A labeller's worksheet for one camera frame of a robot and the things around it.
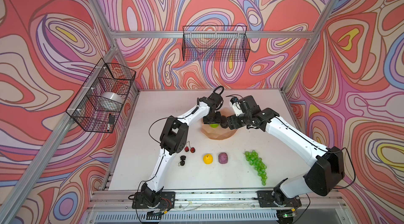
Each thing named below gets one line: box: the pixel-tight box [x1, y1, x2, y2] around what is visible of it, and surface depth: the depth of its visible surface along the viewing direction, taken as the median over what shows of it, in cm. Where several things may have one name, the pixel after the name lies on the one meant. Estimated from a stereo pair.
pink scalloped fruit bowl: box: [200, 123, 238, 141], surface depth 96 cm
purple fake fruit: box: [218, 152, 229, 165], surface depth 85 cm
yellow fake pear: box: [203, 153, 214, 165], surface depth 85 cm
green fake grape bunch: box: [244, 149, 268, 186], surface depth 82 cm
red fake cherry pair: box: [184, 140, 196, 154], surface depth 90 cm
